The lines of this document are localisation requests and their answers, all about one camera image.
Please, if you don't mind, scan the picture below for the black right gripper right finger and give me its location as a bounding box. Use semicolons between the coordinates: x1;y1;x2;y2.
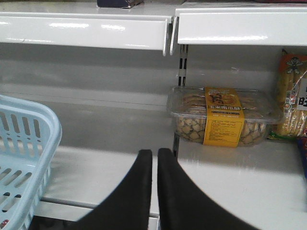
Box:
157;148;254;230

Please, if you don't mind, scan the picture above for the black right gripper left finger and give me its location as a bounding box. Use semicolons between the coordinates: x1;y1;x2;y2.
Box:
67;149;153;230

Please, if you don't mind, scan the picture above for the light blue plastic basket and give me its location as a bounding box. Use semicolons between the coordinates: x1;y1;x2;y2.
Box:
0;95;62;230

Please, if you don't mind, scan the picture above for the blue chocolate cookie box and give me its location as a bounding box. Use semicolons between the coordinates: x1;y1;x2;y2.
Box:
97;0;144;9

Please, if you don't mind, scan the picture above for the yellow labelled snack tub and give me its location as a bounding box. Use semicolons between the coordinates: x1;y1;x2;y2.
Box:
167;86;283;147

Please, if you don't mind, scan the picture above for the dark blue snack package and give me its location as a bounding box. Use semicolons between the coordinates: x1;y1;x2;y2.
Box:
297;137;307;179

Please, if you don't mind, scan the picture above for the white store shelving unit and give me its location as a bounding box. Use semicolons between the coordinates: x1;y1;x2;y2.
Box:
0;0;307;230

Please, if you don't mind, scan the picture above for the yellow corn snack bag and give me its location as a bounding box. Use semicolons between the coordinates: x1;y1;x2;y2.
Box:
269;49;307;140

